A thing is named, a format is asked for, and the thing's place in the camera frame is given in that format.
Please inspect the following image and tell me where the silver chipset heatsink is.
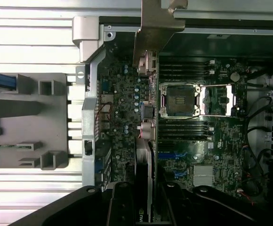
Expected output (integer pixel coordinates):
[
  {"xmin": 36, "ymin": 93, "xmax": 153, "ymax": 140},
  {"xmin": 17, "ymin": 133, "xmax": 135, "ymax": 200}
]
[{"xmin": 193, "ymin": 164, "xmax": 215, "ymax": 186}]

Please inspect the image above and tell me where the black open PC case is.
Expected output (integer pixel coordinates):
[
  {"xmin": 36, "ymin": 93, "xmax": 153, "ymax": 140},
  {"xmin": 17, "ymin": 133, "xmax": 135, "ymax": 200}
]
[{"xmin": 72, "ymin": 16, "xmax": 273, "ymax": 226}]

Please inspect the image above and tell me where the hard disk blue caddy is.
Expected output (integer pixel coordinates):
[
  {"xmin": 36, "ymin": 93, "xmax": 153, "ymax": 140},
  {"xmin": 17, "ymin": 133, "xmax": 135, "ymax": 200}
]
[{"xmin": 0, "ymin": 68, "xmax": 17, "ymax": 93}]

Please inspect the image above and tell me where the grey parts rack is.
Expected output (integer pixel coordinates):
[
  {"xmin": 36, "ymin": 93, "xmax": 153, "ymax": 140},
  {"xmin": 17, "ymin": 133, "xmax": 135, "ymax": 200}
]
[{"xmin": 0, "ymin": 73, "xmax": 71, "ymax": 170}]

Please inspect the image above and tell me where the long blue expansion slot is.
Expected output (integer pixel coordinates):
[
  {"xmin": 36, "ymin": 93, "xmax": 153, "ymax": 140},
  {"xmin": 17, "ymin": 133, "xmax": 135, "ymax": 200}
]
[{"xmin": 159, "ymin": 152, "xmax": 186, "ymax": 160}]

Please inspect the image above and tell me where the metal socket cover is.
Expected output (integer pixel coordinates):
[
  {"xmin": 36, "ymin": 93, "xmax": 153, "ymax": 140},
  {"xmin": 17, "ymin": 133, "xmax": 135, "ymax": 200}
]
[{"xmin": 199, "ymin": 83, "xmax": 237, "ymax": 117}]

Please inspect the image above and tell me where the green motherboard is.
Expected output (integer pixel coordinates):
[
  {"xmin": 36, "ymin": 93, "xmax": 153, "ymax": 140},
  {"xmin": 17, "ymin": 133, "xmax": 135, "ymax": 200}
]
[{"xmin": 95, "ymin": 43, "xmax": 266, "ymax": 208}]

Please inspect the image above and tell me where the green RAM stick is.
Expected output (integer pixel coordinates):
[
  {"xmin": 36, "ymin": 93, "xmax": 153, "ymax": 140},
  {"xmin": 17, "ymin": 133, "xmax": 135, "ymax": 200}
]
[{"xmin": 0, "ymin": 142, "xmax": 18, "ymax": 149}]

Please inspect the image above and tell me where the CPU socket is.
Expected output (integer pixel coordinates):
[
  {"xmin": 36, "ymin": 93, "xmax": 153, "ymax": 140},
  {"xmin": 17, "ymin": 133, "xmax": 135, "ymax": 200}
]
[{"xmin": 159, "ymin": 83, "xmax": 201, "ymax": 118}]

